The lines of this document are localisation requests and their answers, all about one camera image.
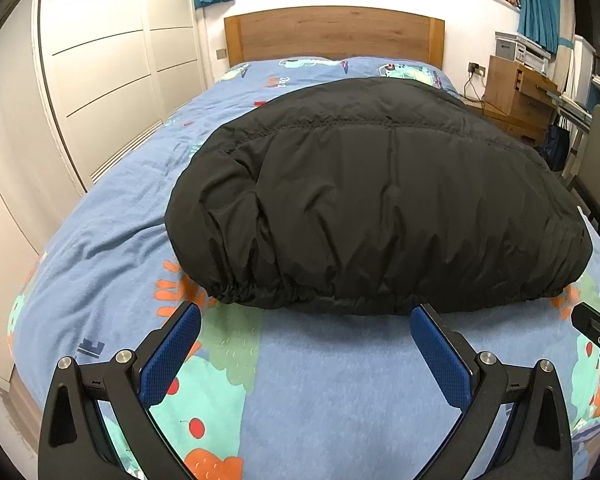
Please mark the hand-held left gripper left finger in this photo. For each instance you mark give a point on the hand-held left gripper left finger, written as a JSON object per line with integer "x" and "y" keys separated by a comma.
{"x": 172, "y": 355}

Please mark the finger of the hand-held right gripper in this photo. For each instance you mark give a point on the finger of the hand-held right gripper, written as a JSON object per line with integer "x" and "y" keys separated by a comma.
{"x": 592, "y": 322}

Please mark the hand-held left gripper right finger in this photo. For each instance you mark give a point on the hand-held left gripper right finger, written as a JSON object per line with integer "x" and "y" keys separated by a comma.
{"x": 440, "y": 355}

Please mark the black puffer jacket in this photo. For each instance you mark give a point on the black puffer jacket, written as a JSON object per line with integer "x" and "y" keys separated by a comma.
{"x": 380, "y": 200}

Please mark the bed with blue patterned duvet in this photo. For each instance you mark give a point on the bed with blue patterned duvet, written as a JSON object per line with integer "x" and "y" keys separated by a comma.
{"x": 305, "y": 370}

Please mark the dark blue bag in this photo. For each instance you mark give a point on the dark blue bag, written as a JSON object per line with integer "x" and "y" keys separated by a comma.
{"x": 555, "y": 147}

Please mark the cluttered desk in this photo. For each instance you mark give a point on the cluttered desk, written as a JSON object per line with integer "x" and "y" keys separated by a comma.
{"x": 570, "y": 105}

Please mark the wooden drawer cabinet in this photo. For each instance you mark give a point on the wooden drawer cabinet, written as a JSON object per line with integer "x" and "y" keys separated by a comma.
{"x": 510, "y": 85}

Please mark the grey and white printer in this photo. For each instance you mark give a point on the grey and white printer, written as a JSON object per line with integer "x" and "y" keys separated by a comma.
{"x": 510, "y": 47}

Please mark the white wardrobe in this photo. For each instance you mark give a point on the white wardrobe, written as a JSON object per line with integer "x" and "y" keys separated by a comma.
{"x": 105, "y": 60}

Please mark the wooden headboard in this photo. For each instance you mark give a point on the wooden headboard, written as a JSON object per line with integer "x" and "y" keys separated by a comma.
{"x": 330, "y": 32}

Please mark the wall socket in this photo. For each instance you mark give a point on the wall socket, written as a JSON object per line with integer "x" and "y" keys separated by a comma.
{"x": 476, "y": 68}

